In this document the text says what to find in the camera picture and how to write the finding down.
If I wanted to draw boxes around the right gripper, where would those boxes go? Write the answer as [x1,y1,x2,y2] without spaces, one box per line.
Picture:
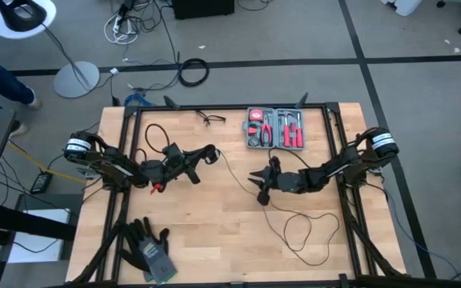
[247,155,287,207]

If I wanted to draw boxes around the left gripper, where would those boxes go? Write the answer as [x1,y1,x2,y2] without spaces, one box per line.
[160,142,216,186]

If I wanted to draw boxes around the black round cord spool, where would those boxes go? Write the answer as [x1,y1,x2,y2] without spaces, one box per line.
[204,144,220,164]

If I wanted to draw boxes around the thin black cord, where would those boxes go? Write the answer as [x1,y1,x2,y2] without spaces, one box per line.
[217,150,341,267]

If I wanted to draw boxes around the black safety glasses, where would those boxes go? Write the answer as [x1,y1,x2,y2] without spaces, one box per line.
[194,110,227,128]

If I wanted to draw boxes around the grey plastic tool case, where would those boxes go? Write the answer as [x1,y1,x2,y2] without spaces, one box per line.
[245,106,307,151]

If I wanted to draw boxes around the black grey work glove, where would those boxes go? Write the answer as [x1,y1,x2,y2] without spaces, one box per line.
[128,217,178,286]
[118,223,154,283]

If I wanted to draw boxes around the black box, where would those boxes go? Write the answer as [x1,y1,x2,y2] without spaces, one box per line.
[171,0,236,21]

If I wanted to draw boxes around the white power strip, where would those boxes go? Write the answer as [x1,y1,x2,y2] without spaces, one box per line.
[103,10,139,46]

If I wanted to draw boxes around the black power adapter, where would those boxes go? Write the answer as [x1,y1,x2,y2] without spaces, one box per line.
[30,171,54,195]

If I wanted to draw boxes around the white flat box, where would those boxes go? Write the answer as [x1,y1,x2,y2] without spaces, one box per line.
[7,207,72,264]

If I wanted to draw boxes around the white plastic object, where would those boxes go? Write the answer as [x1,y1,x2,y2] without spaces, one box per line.
[381,0,424,17]

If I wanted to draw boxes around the red handled pliers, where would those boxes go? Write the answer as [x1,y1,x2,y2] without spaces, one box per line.
[259,114,274,147]

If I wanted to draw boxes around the red handled hammer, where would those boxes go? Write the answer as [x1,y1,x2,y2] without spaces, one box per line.
[278,111,295,148]

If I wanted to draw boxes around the red handled screwdriver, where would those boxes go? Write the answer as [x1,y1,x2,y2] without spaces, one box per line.
[295,113,305,149]

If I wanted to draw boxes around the coiled black floor cable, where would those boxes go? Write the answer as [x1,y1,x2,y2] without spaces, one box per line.
[178,58,210,88]

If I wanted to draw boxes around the blue cable bundle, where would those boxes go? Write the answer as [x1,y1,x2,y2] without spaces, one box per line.
[124,91,148,108]

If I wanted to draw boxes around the white ring floor lamp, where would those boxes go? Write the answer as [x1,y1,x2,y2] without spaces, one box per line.
[0,0,101,99]

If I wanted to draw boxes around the yellow cable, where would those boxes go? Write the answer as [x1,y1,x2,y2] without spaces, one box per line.
[8,142,88,186]

